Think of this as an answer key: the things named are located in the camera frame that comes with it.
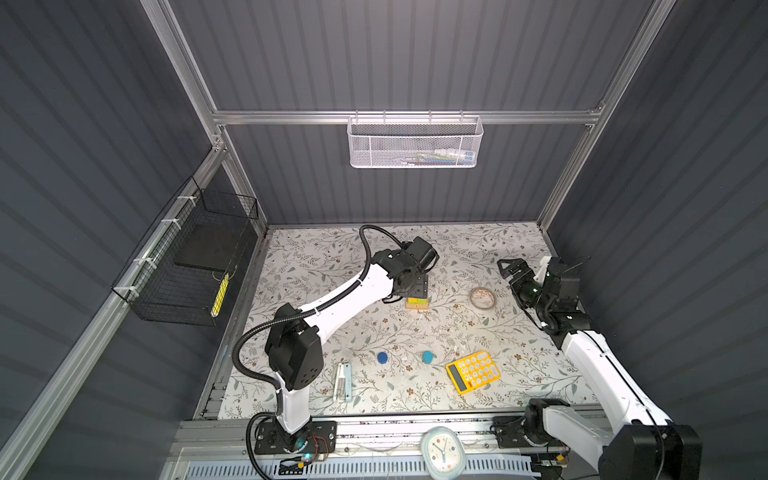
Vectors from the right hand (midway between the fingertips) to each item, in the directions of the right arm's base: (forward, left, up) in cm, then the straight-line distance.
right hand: (508, 272), depth 81 cm
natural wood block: (+1, +24, -19) cm, 30 cm away
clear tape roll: (+4, +2, -20) cm, 21 cm away
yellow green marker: (-12, +71, +9) cm, 73 cm away
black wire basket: (-6, +84, +10) cm, 84 cm away
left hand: (-2, +26, -5) cm, 26 cm away
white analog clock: (-40, +20, -17) cm, 48 cm away
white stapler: (-24, +45, -17) cm, 54 cm away
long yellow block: (-9, +25, +1) cm, 27 cm away
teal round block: (-16, +22, -20) cm, 33 cm away
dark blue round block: (-16, +35, -20) cm, 43 cm away
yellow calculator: (-21, +9, -19) cm, 30 cm away
